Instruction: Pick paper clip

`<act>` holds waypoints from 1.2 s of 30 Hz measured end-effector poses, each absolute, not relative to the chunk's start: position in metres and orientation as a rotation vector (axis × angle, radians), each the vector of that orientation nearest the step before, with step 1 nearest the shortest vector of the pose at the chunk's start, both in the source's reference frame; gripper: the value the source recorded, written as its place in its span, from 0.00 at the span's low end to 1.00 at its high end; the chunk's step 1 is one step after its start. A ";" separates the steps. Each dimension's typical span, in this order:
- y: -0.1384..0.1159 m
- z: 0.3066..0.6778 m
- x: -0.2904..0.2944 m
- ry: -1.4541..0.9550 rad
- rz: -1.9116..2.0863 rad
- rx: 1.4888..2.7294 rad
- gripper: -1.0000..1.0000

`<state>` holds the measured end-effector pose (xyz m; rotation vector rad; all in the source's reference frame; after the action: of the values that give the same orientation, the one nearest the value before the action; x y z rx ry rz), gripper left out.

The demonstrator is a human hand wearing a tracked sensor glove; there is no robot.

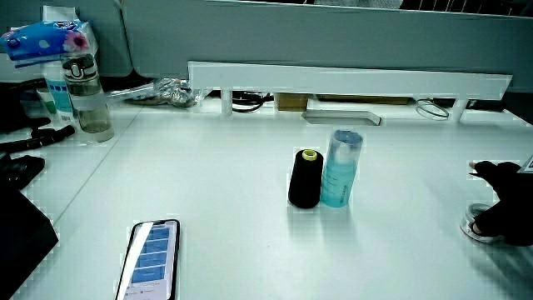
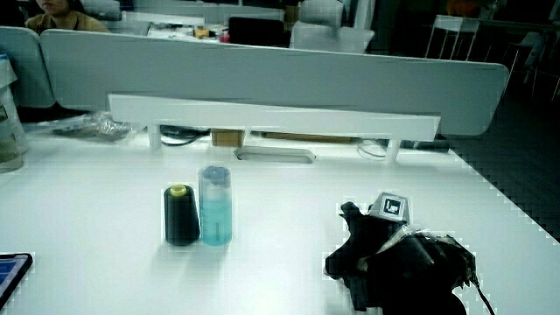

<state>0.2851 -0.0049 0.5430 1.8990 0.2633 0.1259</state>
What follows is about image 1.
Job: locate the crumpled clear plastic bag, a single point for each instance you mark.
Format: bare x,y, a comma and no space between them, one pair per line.
172,91

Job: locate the black stick tool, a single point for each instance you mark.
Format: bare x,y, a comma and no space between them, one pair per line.
39,139

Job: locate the blue floral tissue pack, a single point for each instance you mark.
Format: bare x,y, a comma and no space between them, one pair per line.
43,41

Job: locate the brown cardboard box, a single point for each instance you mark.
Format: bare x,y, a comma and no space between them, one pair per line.
292,102

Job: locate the black bag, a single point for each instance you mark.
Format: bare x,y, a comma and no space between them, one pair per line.
14,108

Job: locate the black glove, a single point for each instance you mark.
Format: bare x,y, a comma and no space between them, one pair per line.
21,168

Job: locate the black smartphone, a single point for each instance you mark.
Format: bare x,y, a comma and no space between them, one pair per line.
152,262

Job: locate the white tube with blue label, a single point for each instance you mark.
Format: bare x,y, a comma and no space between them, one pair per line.
58,93

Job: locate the flat brown board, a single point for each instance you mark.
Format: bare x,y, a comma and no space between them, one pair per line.
362,99

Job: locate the blue translucent plastic bottle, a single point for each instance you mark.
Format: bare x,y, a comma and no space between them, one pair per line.
339,175

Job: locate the small clear round container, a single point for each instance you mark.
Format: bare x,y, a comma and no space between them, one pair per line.
469,216

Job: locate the clear water bottle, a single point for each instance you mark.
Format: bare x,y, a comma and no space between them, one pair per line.
88,100

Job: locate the white desk shelf riser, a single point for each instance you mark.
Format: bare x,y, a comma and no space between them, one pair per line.
333,79

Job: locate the person's right hand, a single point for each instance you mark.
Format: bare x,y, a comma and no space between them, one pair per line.
510,208

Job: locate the white tube with green label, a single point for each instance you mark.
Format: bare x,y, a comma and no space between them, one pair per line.
48,102

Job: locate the black thread spool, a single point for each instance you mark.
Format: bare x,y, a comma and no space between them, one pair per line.
305,183

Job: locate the black box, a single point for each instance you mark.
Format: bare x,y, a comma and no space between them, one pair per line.
21,237

